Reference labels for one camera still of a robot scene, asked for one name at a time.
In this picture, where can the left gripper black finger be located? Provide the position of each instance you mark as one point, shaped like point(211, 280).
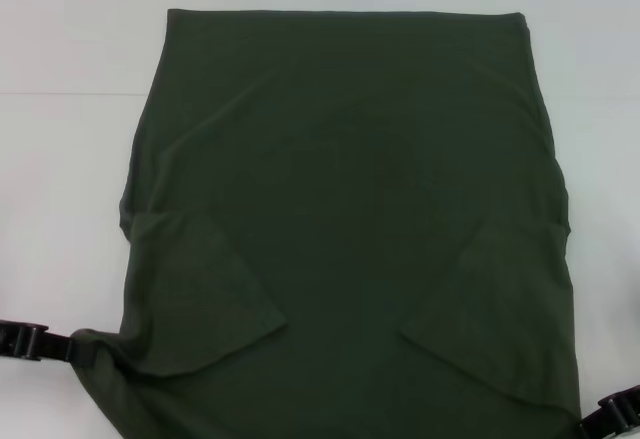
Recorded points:
point(35, 344)

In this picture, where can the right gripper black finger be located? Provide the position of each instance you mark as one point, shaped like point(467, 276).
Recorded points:
point(617, 419)

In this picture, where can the dark green t-shirt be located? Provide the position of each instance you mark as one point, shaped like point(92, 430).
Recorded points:
point(325, 184)

